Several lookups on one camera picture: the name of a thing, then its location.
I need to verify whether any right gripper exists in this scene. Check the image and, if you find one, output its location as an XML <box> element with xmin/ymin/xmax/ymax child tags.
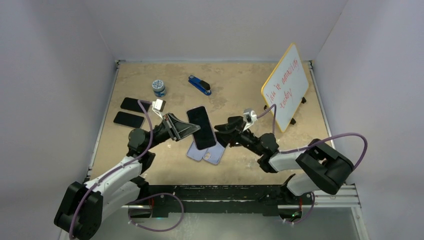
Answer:
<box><xmin>210</xmin><ymin>116</ymin><xmax>264</xmax><ymax>156</ymax></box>

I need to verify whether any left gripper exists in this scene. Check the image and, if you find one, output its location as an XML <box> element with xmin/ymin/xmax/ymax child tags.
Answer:
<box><xmin>145</xmin><ymin>113</ymin><xmax>200</xmax><ymax>151</ymax></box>

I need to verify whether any lilac phone case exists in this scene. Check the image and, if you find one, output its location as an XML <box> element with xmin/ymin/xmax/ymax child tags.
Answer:
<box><xmin>202</xmin><ymin>142</ymin><xmax>226</xmax><ymax>165</ymax></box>
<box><xmin>186</xmin><ymin>141</ymin><xmax>208</xmax><ymax>162</ymax></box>

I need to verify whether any black phone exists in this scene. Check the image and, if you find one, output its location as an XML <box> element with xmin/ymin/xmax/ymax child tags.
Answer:
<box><xmin>113</xmin><ymin>111</ymin><xmax>145</xmax><ymax>128</ymax></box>
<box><xmin>120</xmin><ymin>97</ymin><xmax>152</xmax><ymax>113</ymax></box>

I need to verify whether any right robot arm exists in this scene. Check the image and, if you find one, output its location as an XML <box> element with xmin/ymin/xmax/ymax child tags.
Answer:
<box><xmin>214</xmin><ymin>116</ymin><xmax>354</xmax><ymax>204</ymax></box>

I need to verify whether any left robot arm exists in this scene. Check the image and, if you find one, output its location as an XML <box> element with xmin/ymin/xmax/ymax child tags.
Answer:
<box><xmin>53</xmin><ymin>113</ymin><xmax>200</xmax><ymax>240</ymax></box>

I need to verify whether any blue stapler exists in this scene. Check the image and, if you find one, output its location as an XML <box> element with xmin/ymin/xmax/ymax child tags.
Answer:
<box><xmin>188</xmin><ymin>75</ymin><xmax>212</xmax><ymax>96</ymax></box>

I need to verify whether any blue white jar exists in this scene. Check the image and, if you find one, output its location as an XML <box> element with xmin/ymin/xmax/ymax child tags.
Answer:
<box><xmin>151</xmin><ymin>79</ymin><xmax>167</xmax><ymax>98</ymax></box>

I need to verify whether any yellow framed whiteboard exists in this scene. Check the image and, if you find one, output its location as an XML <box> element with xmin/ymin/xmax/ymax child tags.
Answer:
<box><xmin>261</xmin><ymin>43</ymin><xmax>309</xmax><ymax>133</ymax></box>

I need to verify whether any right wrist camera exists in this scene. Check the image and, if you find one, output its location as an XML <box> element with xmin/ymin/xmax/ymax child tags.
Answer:
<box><xmin>243</xmin><ymin>108</ymin><xmax>257</xmax><ymax>130</ymax></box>

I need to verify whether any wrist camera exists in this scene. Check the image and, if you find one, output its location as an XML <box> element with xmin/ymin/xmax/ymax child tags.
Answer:
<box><xmin>243</xmin><ymin>108</ymin><xmax>257</xmax><ymax>130</ymax></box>
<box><xmin>151</xmin><ymin>98</ymin><xmax>166</xmax><ymax>119</ymax></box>

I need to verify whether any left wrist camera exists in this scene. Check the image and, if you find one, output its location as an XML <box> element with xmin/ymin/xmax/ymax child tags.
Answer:
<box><xmin>151</xmin><ymin>98</ymin><xmax>166</xmax><ymax>119</ymax></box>

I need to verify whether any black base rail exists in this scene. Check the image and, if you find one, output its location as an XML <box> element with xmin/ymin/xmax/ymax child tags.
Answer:
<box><xmin>115</xmin><ymin>183</ymin><xmax>314</xmax><ymax>220</ymax></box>

